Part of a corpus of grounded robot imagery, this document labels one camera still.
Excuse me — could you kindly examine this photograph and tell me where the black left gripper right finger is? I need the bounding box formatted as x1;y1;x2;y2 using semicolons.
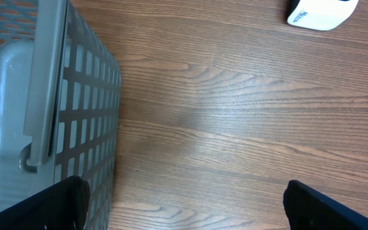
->
283;180;368;230

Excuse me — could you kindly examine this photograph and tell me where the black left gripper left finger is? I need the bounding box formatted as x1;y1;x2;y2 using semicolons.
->
0;176;90;230

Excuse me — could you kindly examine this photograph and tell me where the grey plastic basket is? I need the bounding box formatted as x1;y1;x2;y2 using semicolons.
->
0;0;121;229

